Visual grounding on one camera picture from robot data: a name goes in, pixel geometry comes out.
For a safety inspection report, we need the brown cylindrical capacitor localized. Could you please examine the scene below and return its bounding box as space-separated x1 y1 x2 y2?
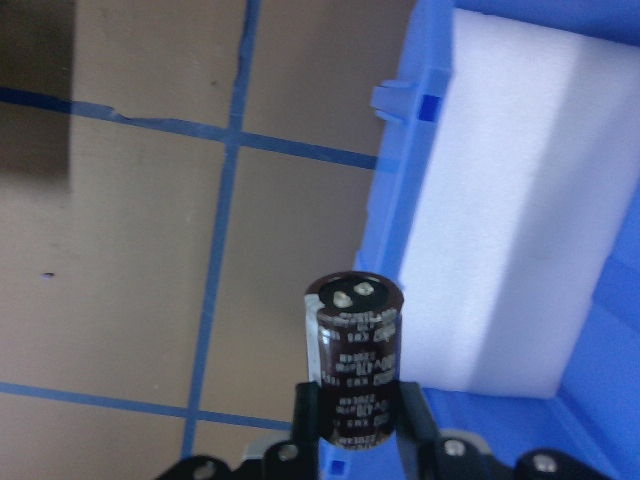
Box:
304 271 404 450

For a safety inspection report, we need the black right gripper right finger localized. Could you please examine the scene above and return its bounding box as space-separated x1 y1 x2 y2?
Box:
396 381 440 480

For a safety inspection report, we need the blue plastic bin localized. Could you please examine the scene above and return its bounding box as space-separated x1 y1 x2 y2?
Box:
319 0 640 480

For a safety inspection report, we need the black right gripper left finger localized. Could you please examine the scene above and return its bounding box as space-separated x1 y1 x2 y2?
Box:
291 382 321 480

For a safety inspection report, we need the white foam bin liner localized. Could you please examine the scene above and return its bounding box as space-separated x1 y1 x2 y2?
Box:
400 9 639 398

